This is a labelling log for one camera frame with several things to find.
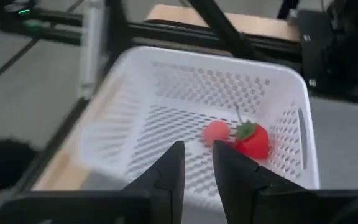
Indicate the pink toy peach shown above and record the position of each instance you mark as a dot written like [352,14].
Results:
[215,132]

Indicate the grey cloth mat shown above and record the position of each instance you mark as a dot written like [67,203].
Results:
[343,146]

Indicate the black rounded object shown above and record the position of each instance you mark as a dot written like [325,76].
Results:
[5,165]

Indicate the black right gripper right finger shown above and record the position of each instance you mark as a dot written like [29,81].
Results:
[275,205]

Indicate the silver aluminium post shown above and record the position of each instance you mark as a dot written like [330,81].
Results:
[92,46]

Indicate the white perforated plastic basket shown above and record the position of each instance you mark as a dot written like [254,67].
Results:
[172,93]

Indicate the red toy strawberry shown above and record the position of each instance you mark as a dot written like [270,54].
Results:
[253,143]

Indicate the black device with green light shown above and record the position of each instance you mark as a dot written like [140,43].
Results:
[23,15]

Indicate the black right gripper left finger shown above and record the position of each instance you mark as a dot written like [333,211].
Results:
[104,207]

